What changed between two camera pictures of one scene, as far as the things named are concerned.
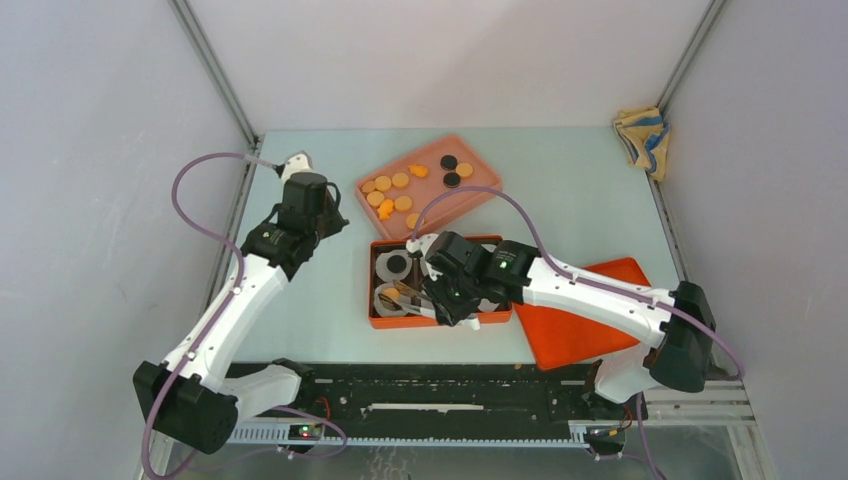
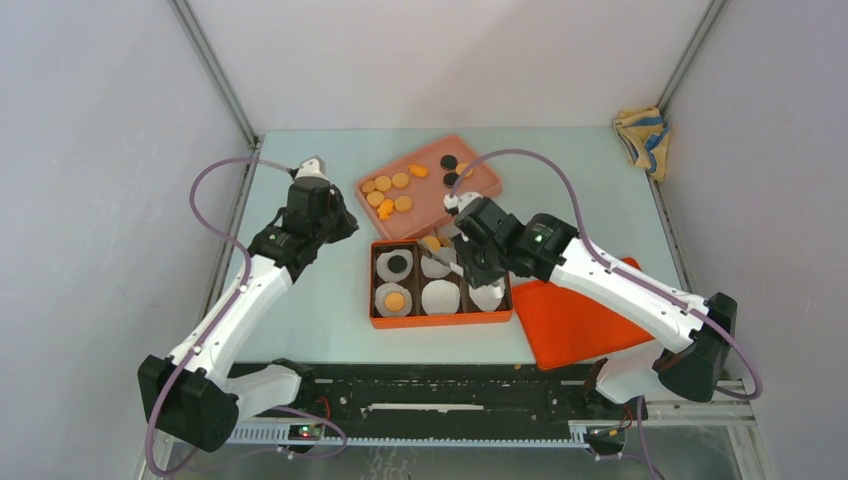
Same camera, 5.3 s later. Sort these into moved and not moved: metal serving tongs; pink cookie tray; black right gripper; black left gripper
Moved: metal serving tongs; black right gripper
Not moved: pink cookie tray; black left gripper
